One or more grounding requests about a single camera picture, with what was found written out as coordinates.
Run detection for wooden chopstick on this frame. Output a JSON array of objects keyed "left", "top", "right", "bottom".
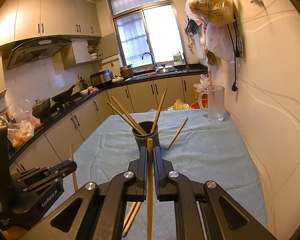
[
  {"left": 107, "top": 102, "right": 145, "bottom": 135},
  {"left": 122, "top": 202, "right": 142, "bottom": 237},
  {"left": 70, "top": 143, "right": 78, "bottom": 192},
  {"left": 111, "top": 96, "right": 147, "bottom": 135},
  {"left": 166, "top": 116, "right": 188, "bottom": 150},
  {"left": 151, "top": 87, "right": 168, "bottom": 133},
  {"left": 147, "top": 139, "right": 153, "bottom": 240},
  {"left": 123, "top": 202, "right": 137, "bottom": 229}
]

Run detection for black kitchen countertop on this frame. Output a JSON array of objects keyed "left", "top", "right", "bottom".
[{"left": 9, "top": 66, "right": 207, "bottom": 165}]

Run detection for beige lower kitchen cabinets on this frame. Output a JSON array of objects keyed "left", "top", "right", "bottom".
[{"left": 10, "top": 74, "right": 200, "bottom": 173}]

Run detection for beige kitchen cabinets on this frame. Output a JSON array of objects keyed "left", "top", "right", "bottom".
[
  {"left": 10, "top": 74, "right": 200, "bottom": 173},
  {"left": 0, "top": 0, "right": 101, "bottom": 46}
]

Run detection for kitchen window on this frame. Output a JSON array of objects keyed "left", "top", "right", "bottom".
[{"left": 108, "top": 0, "right": 188, "bottom": 69}]

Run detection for beige upper kitchen cabinets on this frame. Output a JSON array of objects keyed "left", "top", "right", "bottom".
[{"left": 0, "top": 0, "right": 101, "bottom": 46}]

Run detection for dark cylindrical utensil holder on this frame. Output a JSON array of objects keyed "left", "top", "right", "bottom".
[{"left": 132, "top": 121, "right": 160, "bottom": 151}]

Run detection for light blue table cloth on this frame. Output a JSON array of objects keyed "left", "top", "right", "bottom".
[{"left": 43, "top": 108, "right": 268, "bottom": 240}]

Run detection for plastic bag with fruit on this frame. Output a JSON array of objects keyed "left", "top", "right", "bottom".
[{"left": 0, "top": 116, "right": 34, "bottom": 150}]

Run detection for red plastic basin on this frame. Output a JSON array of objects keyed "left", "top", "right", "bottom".
[{"left": 190, "top": 99, "right": 207, "bottom": 109}]

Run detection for clear glass mug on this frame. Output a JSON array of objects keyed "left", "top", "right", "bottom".
[{"left": 198, "top": 85, "right": 225, "bottom": 122}]

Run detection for dark lidded pot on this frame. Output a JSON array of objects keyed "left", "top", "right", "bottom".
[{"left": 32, "top": 98, "right": 51, "bottom": 119}]

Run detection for brown clay pot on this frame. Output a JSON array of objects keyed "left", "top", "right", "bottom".
[{"left": 120, "top": 64, "right": 134, "bottom": 79}]

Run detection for black wok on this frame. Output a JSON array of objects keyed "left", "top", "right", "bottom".
[{"left": 51, "top": 80, "right": 80, "bottom": 103}]

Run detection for steel pot lid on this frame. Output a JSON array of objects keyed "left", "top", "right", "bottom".
[{"left": 155, "top": 64, "right": 176, "bottom": 74}]

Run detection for green detergent bottle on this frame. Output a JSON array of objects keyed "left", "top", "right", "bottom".
[{"left": 173, "top": 51, "right": 184, "bottom": 66}]

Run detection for chrome sink faucet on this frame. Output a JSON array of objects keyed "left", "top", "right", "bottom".
[{"left": 141, "top": 51, "right": 157, "bottom": 68}]

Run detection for pink plastic bag hanging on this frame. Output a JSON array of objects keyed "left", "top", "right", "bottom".
[{"left": 206, "top": 24, "right": 234, "bottom": 62}]

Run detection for black range hood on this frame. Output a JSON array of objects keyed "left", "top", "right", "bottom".
[{"left": 5, "top": 36, "right": 72, "bottom": 70}]

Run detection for yellow plastic bag hanging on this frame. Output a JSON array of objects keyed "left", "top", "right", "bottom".
[{"left": 185, "top": 0, "right": 235, "bottom": 27}]

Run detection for black power cable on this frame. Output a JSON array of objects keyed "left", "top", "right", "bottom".
[{"left": 226, "top": 15, "right": 240, "bottom": 92}]

